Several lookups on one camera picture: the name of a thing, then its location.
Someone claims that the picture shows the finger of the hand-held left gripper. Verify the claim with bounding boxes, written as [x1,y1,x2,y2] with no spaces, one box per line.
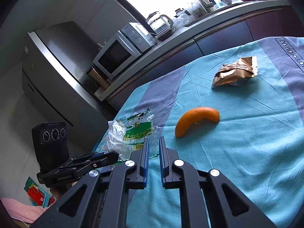
[58,151,120,172]
[69,151,105,164]

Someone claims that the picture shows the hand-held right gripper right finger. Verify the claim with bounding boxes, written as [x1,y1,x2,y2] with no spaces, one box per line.
[159,136,277,228]

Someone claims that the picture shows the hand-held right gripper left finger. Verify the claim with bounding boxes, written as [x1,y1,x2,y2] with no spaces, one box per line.
[31,136,150,228]

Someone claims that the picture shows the green printed snack packet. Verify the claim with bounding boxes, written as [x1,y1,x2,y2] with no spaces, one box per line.
[119,108,160,160]

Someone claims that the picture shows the red and teal package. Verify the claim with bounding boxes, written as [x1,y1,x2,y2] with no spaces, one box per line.
[24,177,56,207]

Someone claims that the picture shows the orange peel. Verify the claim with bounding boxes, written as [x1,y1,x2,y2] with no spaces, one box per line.
[175,107,220,138]

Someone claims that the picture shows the silver refrigerator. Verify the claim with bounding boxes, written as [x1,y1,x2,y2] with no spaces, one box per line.
[21,21,117,153]

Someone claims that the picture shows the pink cloth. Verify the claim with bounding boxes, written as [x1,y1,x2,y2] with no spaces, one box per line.
[2,198,51,224]

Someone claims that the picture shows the copper metal canister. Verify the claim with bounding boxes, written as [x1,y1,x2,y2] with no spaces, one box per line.
[87,66,111,90]

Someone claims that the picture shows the white microwave oven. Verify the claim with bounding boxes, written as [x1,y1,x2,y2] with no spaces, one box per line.
[93,22,154,80]

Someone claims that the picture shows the gold foil snack wrapper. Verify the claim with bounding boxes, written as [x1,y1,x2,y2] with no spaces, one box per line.
[211,56,258,89]

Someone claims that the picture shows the white kitchen countertop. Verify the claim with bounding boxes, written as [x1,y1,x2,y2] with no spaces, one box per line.
[94,0,291,101]

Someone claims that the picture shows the glass electric kettle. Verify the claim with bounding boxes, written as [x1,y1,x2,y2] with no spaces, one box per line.
[145,11,177,41]

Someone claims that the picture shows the dark kitchen base cabinets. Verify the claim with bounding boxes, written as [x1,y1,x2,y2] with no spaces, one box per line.
[104,6,297,111]

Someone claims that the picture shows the crumpled clear plastic bags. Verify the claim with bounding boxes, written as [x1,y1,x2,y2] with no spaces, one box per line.
[172,13,191,27]

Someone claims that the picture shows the plastic bag of food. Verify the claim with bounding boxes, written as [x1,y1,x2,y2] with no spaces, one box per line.
[184,1,203,18]

